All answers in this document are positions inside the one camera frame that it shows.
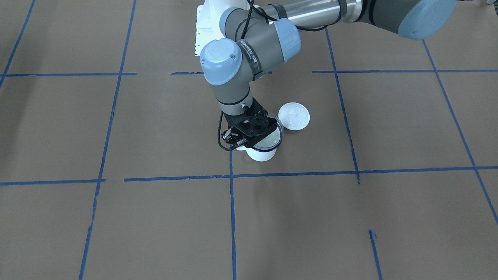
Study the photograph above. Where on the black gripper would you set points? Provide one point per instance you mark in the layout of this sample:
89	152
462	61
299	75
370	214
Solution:
228	135

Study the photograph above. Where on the white cup lid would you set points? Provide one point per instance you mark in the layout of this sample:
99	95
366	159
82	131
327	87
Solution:
294	116

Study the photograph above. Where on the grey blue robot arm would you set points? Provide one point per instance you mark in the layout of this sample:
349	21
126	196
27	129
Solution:
258	39

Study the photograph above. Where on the white enamel cup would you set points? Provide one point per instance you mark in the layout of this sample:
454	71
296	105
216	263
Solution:
257	155

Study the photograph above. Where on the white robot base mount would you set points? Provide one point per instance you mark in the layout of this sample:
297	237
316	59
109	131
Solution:
207	20

